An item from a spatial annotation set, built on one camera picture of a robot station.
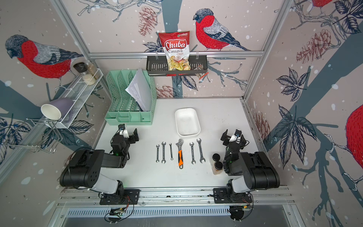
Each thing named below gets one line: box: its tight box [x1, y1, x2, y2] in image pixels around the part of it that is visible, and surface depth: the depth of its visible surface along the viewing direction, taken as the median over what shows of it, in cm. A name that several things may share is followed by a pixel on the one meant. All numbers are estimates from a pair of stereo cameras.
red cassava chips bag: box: [158, 30, 191, 71], surface depth 84 cm
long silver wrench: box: [189, 141, 197, 165], surface depth 91 cm
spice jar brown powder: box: [212, 161, 224, 175], surface depth 77 cm
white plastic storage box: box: [174, 107, 201, 138], surface depth 106 cm
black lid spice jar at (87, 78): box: [72, 61, 97, 86], surface depth 83 cm
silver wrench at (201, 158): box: [196, 138, 206, 164], surface depth 92 cm
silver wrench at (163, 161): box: [161, 141, 167, 165], surface depth 92 cm
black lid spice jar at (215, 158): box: [210, 153, 221, 167], surface depth 79 cm
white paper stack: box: [124, 68, 153, 112], surface depth 97 cm
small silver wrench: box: [155, 144, 160, 163], surface depth 92 cm
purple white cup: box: [40, 97, 75, 121], surface depth 63 cm
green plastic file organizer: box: [104, 69, 158, 126], surface depth 106 cm
